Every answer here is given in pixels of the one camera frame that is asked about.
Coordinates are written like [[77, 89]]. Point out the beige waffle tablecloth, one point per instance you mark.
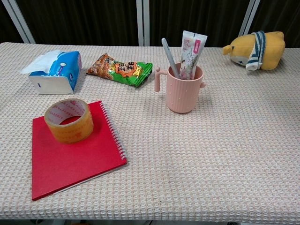
[[187, 164]]

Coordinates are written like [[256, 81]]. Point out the orange green snack bag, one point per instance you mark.
[[122, 70]]

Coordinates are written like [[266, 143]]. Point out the clear packing tape roll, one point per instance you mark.
[[70, 134]]

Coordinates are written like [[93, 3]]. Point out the floral print toothpaste tube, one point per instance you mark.
[[191, 54]]

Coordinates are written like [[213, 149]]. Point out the grey toothbrush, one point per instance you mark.
[[170, 58]]

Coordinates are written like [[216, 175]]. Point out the white frame post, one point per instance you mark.
[[250, 16], [143, 23], [22, 23]]

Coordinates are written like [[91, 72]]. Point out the yellow plush toy with scarf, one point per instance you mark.
[[272, 51]]

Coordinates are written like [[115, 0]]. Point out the red spiral notebook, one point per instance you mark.
[[70, 164]]

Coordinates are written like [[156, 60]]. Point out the blue tissue pack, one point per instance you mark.
[[63, 68]]

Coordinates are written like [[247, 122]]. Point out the black pleated curtain panel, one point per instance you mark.
[[222, 21], [82, 21], [7, 28], [281, 14]]

